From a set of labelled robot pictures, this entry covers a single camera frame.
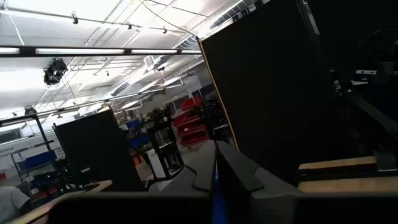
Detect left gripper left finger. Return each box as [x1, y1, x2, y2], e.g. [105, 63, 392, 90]
[48, 139, 217, 224]

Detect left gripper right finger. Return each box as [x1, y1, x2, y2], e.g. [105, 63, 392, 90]
[216, 140, 398, 224]

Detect small blue storage bin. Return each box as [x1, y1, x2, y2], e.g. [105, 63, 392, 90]
[128, 133, 151, 149]
[126, 119, 143, 131]

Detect black equipment stand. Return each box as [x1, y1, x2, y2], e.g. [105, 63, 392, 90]
[145, 107, 185, 180]

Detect plain black divider panel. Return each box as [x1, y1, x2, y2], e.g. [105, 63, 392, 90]
[52, 108, 146, 192]

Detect red storage bin rack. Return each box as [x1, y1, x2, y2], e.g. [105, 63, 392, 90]
[170, 95, 211, 147]

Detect blue workbench panel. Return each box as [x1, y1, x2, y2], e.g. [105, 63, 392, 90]
[17, 150, 59, 172]

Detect black divider panel yellow edge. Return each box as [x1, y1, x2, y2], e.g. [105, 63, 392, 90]
[198, 0, 346, 187]

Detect person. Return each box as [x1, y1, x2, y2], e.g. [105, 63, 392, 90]
[0, 172, 32, 224]

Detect overhead LED light bar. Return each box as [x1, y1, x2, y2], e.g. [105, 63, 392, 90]
[0, 45, 203, 58]

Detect black overhead camera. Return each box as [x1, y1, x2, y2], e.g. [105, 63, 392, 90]
[42, 58, 69, 86]

